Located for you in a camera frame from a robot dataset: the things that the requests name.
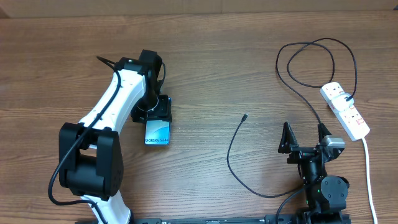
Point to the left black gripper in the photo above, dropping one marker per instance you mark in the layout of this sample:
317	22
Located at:
161	112

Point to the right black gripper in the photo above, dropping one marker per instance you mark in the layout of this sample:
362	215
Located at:
287	145

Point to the Samsung Galaxy smartphone blue screen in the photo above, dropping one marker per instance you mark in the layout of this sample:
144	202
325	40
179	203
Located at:
157	133

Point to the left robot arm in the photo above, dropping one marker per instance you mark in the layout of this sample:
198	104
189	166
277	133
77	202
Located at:
91	167

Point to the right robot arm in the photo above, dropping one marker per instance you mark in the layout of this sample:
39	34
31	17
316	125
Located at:
325	194

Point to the white charger plug adapter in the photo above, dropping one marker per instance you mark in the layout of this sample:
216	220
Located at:
341	102

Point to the white power strip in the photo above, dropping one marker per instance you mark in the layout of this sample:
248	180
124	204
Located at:
350	119

